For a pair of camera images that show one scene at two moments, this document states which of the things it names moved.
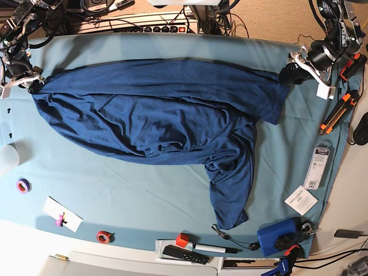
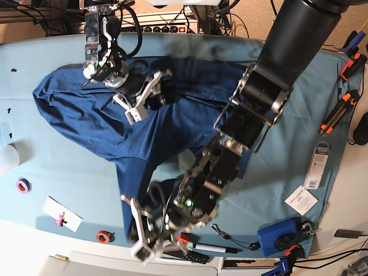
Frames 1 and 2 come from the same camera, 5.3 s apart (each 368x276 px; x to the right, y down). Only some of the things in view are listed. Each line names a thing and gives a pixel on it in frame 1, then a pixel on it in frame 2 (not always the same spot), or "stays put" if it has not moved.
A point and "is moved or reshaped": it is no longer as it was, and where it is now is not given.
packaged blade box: [317, 169] stays put
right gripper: [319, 58] to [156, 215]
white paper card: [54, 209] stays put
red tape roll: [105, 237] stays put
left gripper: [19, 72] to [134, 92]
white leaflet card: [302, 200] stays put
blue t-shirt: [170, 112] is moved or reshaped
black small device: [349, 234] stays put
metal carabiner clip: [311, 231] stays put
